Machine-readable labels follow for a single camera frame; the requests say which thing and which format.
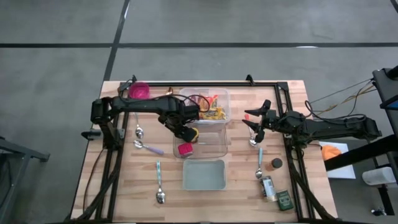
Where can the orange spice jar black lid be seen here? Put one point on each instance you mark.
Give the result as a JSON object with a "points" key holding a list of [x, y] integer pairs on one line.
{"points": [[276, 162]]}

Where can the grey plastic bin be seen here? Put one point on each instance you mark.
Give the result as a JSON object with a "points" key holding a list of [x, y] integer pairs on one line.
{"points": [[203, 175]]}

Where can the white plastic container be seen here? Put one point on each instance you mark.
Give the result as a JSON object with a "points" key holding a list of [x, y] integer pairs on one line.
{"points": [[377, 176]]}

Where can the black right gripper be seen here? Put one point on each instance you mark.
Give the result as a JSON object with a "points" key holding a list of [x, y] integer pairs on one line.
{"points": [[273, 121]]}

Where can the yellow peanut snack packet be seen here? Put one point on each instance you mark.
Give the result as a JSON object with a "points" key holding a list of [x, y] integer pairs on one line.
{"points": [[216, 114]]}

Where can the red ramen noodle packet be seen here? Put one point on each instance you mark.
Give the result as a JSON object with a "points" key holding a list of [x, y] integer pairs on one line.
{"points": [[195, 99]]}

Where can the small black floor object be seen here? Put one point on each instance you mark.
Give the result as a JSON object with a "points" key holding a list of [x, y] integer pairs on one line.
{"points": [[377, 212]]}

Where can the pink plastic bowl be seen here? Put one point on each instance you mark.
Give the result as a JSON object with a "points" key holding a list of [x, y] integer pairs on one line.
{"points": [[139, 91]]}

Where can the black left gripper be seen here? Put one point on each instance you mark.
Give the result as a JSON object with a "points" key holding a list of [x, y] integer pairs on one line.
{"points": [[180, 119]]}

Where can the spice jar yellow lid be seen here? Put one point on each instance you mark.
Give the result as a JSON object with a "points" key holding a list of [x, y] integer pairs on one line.
{"points": [[196, 134]]}

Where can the white paper sheet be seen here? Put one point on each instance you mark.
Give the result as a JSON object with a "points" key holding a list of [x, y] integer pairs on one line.
{"points": [[342, 172]]}

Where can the orange cloth object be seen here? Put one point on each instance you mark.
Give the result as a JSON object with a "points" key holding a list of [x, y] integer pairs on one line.
{"points": [[330, 152]]}

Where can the spice jar tan lid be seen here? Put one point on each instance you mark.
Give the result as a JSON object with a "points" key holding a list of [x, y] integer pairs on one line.
{"points": [[268, 188]]}

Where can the green metal tin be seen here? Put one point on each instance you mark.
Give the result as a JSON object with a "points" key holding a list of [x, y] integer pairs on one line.
{"points": [[284, 201]]}

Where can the spice tin red lid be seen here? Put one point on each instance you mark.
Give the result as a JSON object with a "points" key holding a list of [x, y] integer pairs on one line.
{"points": [[185, 149]]}

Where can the black aluminium table frame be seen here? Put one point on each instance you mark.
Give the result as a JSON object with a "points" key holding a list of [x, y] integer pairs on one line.
{"points": [[236, 84]]}

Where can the deep clear plastic tub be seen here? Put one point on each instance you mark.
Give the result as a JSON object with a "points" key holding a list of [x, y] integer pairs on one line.
{"points": [[225, 93]]}

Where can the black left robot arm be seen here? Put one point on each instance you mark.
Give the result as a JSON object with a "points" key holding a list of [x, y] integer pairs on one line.
{"points": [[140, 105]]}

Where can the black workstation stand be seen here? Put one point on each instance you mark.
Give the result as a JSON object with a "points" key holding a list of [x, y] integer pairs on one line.
{"points": [[387, 90]]}

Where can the grey metal stand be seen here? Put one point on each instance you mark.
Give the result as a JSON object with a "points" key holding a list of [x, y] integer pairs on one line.
{"points": [[25, 148]]}

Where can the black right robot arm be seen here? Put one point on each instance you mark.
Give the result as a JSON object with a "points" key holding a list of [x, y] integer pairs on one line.
{"points": [[335, 127]]}

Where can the plain silver spoon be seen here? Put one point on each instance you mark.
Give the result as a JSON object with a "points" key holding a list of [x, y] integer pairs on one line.
{"points": [[139, 133]]}

